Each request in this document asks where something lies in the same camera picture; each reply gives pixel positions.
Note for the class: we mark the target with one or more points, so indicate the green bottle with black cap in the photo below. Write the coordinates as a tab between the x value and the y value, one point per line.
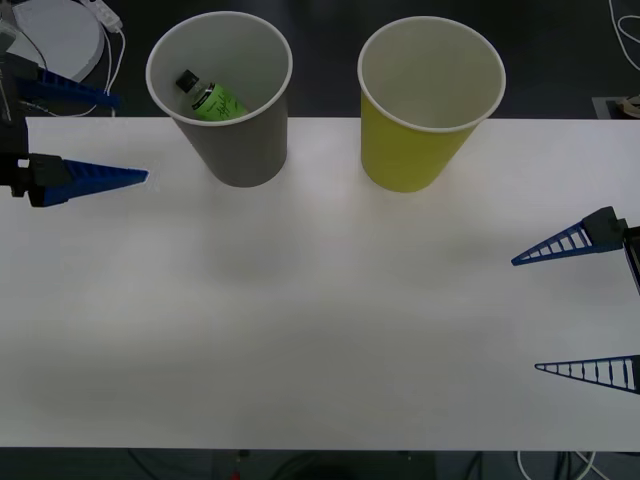
217	102

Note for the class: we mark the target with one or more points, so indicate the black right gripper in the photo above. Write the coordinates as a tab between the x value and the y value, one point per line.
633	270

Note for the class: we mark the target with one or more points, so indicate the white power strip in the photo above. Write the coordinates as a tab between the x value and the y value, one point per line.
106	12

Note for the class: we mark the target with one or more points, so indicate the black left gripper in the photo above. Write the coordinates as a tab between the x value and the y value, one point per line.
10	135

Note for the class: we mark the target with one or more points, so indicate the grey plastic waste bin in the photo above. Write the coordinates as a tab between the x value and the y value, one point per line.
235	150

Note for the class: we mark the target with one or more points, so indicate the yellow-green plastic waste bin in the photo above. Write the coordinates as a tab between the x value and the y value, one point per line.
400	155

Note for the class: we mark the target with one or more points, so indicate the grey floor outlet box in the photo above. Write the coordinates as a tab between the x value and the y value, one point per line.
607	107

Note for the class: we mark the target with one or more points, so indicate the round white floor base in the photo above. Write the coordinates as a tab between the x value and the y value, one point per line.
65	35

